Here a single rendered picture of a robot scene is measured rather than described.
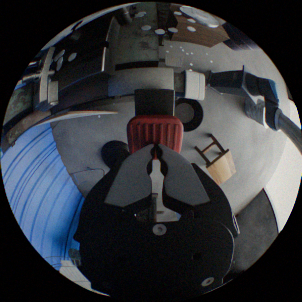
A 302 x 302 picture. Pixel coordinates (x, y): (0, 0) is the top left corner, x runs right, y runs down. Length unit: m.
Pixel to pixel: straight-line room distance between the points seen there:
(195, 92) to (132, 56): 0.16
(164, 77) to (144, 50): 0.08
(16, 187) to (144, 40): 1.44
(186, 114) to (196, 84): 0.68
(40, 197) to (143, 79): 1.54
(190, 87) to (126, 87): 0.14
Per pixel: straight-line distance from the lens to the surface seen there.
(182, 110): 0.91
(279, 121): 0.57
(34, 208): 1.52
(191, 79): 0.26
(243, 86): 0.65
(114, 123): 0.96
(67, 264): 0.62
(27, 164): 1.40
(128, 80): 0.23
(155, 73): 0.23
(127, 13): 0.29
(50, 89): 0.25
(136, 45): 0.26
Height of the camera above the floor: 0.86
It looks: 58 degrees down
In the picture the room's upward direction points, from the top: 179 degrees counter-clockwise
